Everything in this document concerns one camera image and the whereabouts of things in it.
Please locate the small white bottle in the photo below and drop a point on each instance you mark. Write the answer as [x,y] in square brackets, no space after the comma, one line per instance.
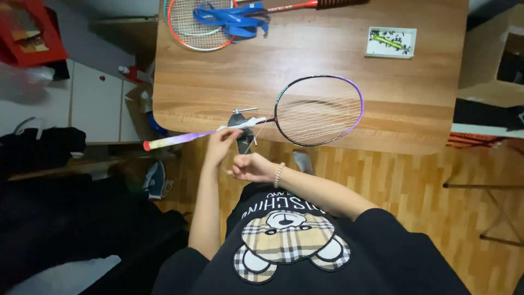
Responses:
[123,70]

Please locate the pile of black grommets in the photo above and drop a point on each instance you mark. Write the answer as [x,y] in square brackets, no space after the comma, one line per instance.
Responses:
[405,50]

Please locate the heap of black clothes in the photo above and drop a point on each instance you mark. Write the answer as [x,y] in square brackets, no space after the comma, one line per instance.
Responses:
[41,147]

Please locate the person's left fingers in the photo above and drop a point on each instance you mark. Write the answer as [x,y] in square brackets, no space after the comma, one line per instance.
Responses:
[230,132]

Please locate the white shelf with black items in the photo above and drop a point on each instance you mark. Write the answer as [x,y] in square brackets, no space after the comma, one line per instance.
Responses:
[487,119]

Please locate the blue grip tape ribbon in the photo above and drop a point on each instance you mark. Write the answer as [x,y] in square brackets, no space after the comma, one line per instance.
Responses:
[238,25]

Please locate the red white badminton racket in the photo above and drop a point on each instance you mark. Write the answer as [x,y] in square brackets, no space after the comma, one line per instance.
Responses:
[294,5]

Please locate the metal chair frame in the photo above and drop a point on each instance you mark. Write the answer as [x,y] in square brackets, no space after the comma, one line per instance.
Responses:
[483,186]

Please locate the blue round container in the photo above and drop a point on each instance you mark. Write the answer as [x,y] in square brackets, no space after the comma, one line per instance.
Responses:
[157,125]

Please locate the red bag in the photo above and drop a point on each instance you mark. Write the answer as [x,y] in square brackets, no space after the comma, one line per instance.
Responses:
[28,37]

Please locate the person's right hand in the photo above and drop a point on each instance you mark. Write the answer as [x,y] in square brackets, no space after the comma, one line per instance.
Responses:
[256,168]

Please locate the person's right fingers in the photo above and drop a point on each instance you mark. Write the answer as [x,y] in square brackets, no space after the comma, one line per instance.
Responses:
[239,168]

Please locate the white cloth wrap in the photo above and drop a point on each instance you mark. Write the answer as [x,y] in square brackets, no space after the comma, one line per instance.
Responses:
[254,121]

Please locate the black bear print shirt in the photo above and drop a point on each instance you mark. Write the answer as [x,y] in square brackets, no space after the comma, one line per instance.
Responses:
[389,262]

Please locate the white cabinet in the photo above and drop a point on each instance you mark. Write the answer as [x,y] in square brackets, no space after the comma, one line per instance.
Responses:
[96,102]

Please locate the person's grey socked foot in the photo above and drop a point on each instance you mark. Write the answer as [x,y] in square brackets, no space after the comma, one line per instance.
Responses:
[303,162]

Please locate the black sofa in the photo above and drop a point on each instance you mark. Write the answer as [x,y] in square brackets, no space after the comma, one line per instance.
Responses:
[73,221]

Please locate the clear plastic bag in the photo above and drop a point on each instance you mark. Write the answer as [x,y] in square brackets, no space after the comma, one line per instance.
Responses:
[22,82]

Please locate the grey metal table vise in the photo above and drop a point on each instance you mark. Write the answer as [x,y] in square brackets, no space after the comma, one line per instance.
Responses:
[237,121]

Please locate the white shallow tray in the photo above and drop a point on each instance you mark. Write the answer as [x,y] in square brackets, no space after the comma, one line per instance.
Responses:
[372,51]

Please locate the green metal tool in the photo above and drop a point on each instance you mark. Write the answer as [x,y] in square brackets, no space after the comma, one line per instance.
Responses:
[387,41]

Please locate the brown cardboard carton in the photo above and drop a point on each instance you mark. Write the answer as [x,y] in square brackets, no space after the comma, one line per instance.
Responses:
[137,110]

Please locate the large cardboard box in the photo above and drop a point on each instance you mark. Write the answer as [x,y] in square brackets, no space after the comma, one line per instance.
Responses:
[479,61]

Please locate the person's left hand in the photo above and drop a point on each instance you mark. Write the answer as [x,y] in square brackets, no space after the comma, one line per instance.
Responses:
[217,149]

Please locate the purple black badminton racket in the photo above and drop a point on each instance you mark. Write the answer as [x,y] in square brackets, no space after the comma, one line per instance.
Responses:
[180,139]

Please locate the white cushion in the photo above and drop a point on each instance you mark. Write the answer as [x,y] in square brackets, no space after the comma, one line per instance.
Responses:
[69,276]

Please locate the blue grey sneaker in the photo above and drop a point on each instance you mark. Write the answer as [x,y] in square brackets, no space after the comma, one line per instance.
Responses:
[157,180]

